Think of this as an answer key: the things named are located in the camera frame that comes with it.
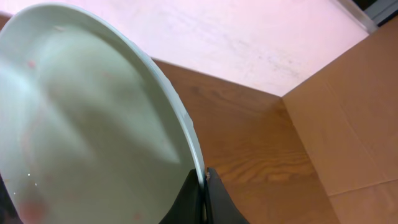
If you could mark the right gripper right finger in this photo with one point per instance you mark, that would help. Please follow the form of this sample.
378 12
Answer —
220 209

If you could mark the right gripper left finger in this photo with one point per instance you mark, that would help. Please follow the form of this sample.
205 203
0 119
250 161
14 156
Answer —
188 206

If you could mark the brown cardboard box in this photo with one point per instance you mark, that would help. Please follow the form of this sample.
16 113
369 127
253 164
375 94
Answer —
346 117

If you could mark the light blue plate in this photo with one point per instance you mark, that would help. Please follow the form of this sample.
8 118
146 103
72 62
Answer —
92 131

